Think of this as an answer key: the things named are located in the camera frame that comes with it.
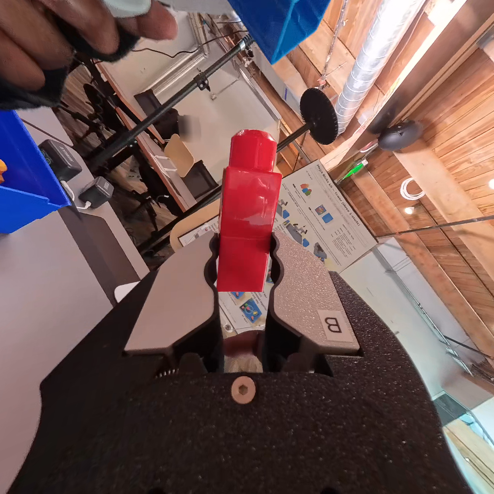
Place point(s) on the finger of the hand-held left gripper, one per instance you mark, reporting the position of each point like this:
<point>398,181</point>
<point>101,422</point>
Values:
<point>193,4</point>

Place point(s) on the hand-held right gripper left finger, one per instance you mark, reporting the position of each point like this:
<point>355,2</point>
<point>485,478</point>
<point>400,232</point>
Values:
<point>173,301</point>

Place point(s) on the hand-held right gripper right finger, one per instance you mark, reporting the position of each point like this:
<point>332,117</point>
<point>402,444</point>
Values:
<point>308,293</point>

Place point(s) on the red mega block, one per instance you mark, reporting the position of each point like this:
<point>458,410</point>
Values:
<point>243,266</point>
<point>251,200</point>

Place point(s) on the blue mega block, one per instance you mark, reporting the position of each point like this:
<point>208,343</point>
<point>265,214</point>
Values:
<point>278,27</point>

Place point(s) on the blue plastic bin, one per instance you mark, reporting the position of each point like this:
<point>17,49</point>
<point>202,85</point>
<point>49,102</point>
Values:
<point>23,193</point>

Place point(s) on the person's left hand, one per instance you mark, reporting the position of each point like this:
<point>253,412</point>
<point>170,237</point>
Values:
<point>31,38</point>

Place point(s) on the black tripod stand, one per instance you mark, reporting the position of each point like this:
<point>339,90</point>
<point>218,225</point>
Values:
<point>201,80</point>

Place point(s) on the printed instruction sheet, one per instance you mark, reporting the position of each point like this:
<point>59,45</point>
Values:
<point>332,216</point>

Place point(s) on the black power bank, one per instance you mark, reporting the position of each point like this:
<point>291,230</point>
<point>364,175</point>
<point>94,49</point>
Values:
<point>60,160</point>
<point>96,193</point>

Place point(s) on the tan back chair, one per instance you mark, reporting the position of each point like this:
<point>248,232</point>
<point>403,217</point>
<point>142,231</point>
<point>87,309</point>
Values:
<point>179,154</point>

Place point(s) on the black dome ceiling device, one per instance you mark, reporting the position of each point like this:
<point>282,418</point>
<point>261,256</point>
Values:
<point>401,135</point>

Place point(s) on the orange toy block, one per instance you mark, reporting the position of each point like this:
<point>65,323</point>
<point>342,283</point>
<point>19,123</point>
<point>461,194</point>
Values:
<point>2,171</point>

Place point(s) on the silver ventilation duct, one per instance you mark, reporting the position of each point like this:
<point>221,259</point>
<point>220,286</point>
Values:
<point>370,58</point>

